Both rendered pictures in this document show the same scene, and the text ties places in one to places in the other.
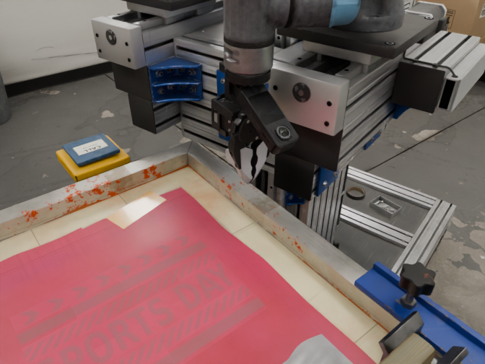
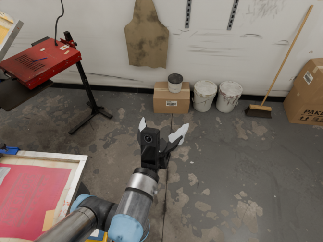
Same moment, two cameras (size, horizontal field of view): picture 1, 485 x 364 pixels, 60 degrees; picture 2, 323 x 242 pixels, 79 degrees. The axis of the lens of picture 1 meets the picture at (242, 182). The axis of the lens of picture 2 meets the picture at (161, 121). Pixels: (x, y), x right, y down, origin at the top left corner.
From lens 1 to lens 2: 149 cm
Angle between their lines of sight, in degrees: 85
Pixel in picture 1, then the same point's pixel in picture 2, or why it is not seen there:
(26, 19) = not seen: outside the picture
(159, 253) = (29, 213)
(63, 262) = (52, 191)
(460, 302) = not seen: outside the picture
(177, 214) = (33, 229)
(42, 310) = (45, 181)
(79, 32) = not seen: outside the picture
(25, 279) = (56, 181)
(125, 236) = (43, 209)
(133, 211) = (48, 218)
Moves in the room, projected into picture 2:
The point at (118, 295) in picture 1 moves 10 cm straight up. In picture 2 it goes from (30, 196) to (21, 190)
